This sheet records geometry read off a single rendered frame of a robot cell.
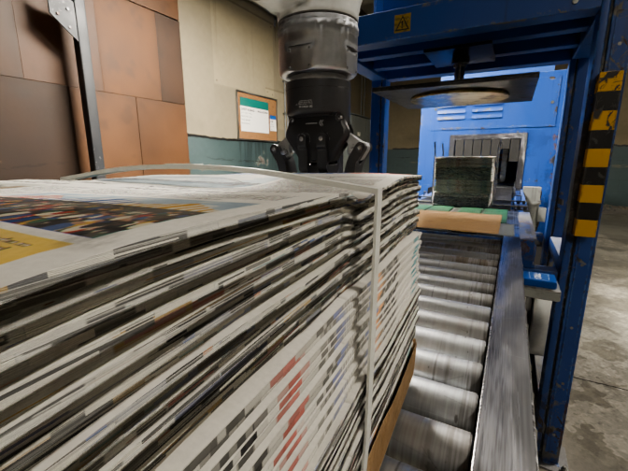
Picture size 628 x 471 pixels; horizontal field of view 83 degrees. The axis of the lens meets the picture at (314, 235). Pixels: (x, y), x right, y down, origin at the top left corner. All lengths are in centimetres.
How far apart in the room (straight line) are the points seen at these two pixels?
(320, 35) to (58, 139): 315
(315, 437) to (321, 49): 34
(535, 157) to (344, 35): 328
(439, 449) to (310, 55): 40
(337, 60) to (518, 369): 41
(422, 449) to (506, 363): 19
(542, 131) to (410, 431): 337
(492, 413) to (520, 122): 331
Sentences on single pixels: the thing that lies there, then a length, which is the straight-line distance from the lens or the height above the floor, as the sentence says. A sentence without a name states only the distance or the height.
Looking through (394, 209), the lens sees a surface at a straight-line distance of 28.
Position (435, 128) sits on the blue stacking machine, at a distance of 369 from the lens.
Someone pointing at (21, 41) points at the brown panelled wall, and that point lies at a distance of 349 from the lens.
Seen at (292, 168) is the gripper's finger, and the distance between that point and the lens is 46.
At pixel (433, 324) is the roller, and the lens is 61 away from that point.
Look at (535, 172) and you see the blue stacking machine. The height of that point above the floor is 93.
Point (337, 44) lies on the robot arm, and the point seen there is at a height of 116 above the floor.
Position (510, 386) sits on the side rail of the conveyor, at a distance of 48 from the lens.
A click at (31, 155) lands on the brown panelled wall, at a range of 338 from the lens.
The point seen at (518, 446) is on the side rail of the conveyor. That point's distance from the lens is 41.
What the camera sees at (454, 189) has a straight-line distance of 206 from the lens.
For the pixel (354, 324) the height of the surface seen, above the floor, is 95.
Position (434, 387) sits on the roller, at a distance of 45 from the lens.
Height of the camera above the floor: 105
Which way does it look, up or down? 12 degrees down
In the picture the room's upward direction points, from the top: straight up
